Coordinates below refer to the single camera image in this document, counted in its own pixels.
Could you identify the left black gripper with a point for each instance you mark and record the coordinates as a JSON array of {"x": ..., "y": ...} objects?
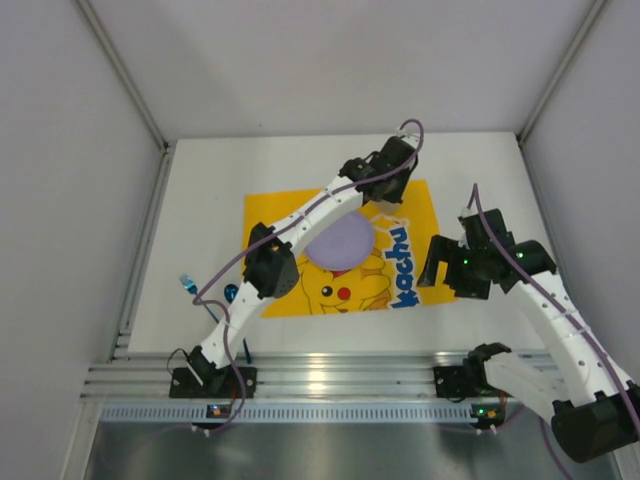
[{"x": 391, "y": 185}]

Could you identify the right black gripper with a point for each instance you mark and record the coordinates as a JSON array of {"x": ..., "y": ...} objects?
[{"x": 451, "y": 267}]

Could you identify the yellow pikachu cloth placemat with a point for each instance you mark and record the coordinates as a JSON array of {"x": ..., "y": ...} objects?
[{"x": 387, "y": 279}]

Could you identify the purple plastic plate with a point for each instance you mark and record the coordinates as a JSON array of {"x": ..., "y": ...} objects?
[{"x": 344, "y": 245}]

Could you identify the blue metallic spoon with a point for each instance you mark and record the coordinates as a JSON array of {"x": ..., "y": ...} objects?
[{"x": 230, "y": 292}]

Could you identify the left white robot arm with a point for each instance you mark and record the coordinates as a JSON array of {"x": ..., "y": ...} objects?
[{"x": 270, "y": 258}]

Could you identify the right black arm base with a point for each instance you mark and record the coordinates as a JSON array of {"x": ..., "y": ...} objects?
[{"x": 469, "y": 379}]

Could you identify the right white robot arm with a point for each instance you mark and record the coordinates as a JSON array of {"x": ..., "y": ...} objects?
[{"x": 593, "y": 409}]

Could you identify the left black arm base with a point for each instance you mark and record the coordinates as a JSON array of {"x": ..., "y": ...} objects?
[{"x": 200, "y": 379}]

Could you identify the aluminium mounting rail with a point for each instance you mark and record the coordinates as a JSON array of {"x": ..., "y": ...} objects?
[{"x": 306, "y": 376}]

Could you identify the slotted grey cable duct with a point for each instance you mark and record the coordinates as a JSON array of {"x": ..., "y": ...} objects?
[{"x": 272, "y": 413}]

